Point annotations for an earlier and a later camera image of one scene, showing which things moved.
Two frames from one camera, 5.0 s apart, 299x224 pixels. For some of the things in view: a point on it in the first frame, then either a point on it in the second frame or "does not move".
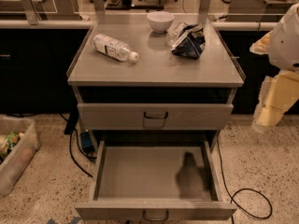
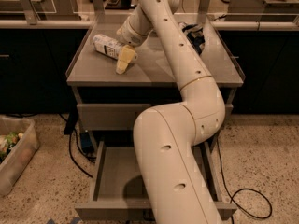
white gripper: [286, 46] to [133, 37]
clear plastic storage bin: [19, 143] does not move
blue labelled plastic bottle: [113, 48] does not move
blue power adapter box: [87, 142] does not move
